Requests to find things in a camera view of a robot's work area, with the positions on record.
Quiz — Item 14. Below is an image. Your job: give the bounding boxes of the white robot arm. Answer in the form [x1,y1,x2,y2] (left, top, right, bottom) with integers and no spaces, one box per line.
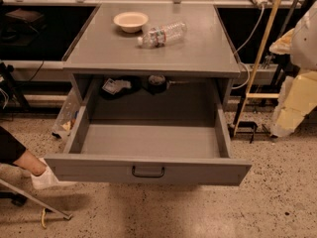
[269,2,317,137]

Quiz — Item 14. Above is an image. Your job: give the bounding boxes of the grey metal drawer cabinet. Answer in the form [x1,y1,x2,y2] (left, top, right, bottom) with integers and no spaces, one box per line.
[61,2,242,108]

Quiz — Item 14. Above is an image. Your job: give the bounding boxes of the clear plastic water bottle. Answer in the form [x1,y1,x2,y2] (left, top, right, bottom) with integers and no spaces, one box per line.
[137,21,187,49]

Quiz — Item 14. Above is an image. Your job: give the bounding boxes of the clear plastic bin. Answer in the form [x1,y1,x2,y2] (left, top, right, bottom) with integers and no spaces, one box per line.
[52,89,80,141]

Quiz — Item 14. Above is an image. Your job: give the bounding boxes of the beige paper bowl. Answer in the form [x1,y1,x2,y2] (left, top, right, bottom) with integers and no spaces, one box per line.
[113,12,149,33]

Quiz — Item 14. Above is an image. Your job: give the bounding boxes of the white sneaker front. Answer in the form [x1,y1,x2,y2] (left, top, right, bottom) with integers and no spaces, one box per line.
[31,167,74,189]

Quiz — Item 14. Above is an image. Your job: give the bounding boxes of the grey metal bar on floor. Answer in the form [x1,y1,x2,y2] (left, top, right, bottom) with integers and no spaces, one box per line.
[0,178,72,220]

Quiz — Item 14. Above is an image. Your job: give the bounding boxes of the banana peel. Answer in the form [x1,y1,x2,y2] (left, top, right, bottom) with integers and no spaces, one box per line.
[41,208,48,229]

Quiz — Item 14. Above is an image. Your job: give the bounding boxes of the person's leg black trousers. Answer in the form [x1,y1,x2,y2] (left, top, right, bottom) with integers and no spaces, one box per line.
[0,126,48,178]

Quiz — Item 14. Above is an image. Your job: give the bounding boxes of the wooden pole stand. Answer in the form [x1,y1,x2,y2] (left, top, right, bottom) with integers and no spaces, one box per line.
[233,0,281,135]

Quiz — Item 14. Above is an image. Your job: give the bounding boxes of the black drawer handle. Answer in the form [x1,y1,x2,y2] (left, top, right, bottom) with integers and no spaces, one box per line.
[131,166,165,179]

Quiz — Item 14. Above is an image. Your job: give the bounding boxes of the white cable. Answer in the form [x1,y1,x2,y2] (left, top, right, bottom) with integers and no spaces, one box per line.
[231,4,266,91]

